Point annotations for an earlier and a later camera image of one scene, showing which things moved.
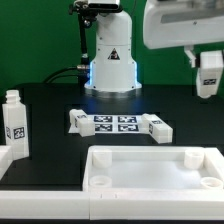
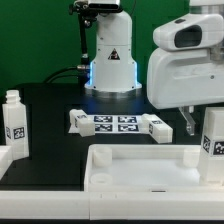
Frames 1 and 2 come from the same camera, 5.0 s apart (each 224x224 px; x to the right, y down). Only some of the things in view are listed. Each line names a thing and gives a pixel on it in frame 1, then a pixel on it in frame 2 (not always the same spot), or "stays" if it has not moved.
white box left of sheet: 81,121 stays
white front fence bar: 114,204 stays
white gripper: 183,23 to 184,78
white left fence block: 6,159 stays
